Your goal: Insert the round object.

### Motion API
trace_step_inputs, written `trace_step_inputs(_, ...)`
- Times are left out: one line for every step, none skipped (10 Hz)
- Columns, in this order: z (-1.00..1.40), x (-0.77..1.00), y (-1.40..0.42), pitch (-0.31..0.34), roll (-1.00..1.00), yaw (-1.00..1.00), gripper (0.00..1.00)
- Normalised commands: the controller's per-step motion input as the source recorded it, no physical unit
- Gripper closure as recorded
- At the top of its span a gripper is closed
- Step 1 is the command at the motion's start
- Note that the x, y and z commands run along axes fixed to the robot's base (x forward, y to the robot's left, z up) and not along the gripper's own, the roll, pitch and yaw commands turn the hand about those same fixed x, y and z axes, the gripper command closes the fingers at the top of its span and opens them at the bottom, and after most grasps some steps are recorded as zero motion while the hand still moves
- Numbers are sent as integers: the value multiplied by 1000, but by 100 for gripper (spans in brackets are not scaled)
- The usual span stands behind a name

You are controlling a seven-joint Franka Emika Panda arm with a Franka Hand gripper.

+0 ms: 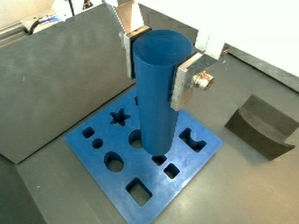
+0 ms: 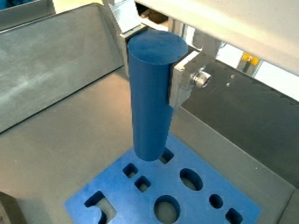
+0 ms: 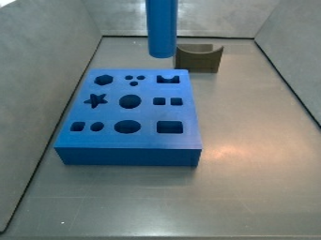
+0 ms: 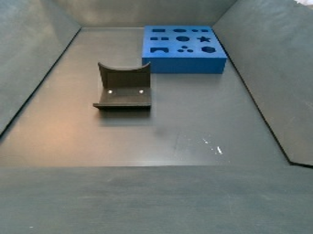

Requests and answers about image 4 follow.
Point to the black curved holder stand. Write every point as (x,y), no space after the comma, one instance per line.
(127,87)

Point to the blue shape sorter box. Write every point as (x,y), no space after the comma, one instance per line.
(183,49)

